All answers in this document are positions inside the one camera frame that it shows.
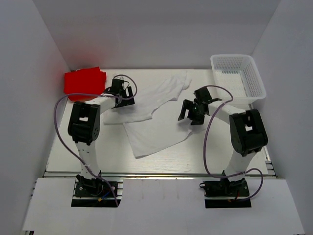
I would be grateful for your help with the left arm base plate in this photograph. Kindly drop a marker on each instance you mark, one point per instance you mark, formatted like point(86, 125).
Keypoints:
point(95, 193)

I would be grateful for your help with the white t-shirt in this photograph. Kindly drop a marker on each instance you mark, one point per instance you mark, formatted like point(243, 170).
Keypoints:
point(151, 123)

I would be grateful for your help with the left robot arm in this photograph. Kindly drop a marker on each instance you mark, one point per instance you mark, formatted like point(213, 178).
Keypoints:
point(84, 123)

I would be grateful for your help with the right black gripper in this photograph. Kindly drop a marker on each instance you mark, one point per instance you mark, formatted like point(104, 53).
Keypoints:
point(189, 105)

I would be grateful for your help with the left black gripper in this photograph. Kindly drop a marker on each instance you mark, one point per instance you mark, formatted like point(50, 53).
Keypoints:
point(127, 102)

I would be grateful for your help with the white plastic basket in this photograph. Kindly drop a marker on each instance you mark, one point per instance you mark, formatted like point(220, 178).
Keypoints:
point(238, 74)

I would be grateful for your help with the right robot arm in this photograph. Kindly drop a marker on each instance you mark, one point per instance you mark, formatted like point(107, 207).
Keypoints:
point(247, 132)

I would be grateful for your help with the folded red t-shirt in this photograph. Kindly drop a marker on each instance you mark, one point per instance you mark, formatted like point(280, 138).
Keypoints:
point(85, 81)

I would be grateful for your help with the aluminium table rail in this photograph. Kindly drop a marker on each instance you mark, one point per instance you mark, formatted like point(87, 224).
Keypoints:
point(106, 175)

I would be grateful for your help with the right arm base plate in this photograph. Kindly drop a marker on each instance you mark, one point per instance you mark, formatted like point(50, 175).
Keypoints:
point(224, 194)

